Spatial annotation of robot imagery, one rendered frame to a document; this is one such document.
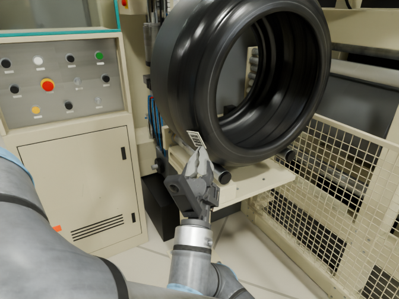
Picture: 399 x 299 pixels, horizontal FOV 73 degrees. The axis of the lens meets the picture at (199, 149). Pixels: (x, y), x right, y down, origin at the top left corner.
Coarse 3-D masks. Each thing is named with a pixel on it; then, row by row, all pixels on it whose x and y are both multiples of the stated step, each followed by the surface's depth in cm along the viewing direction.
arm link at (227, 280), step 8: (216, 264) 67; (224, 272) 66; (232, 272) 70; (224, 280) 64; (232, 280) 65; (224, 288) 63; (232, 288) 62; (240, 288) 63; (216, 296) 62; (224, 296) 61
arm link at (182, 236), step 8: (176, 232) 62; (184, 232) 60; (192, 232) 60; (200, 232) 60; (208, 232) 61; (176, 240) 61; (184, 240) 59; (192, 240) 59; (200, 240) 59; (208, 240) 61; (208, 248) 60
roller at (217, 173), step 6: (174, 138) 108; (180, 144) 103; (186, 144) 100; (186, 150) 99; (192, 150) 96; (216, 168) 84; (222, 168) 84; (216, 174) 83; (222, 174) 82; (228, 174) 82; (222, 180) 82; (228, 180) 84
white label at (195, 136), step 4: (188, 132) 71; (192, 132) 70; (196, 132) 69; (192, 136) 72; (196, 136) 71; (200, 136) 70; (192, 140) 73; (196, 140) 72; (200, 140) 71; (196, 144) 74; (200, 144) 72
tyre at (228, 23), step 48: (192, 0) 69; (240, 0) 61; (288, 0) 66; (192, 48) 62; (288, 48) 99; (192, 96) 65; (288, 96) 103; (192, 144) 76; (240, 144) 101; (288, 144) 90
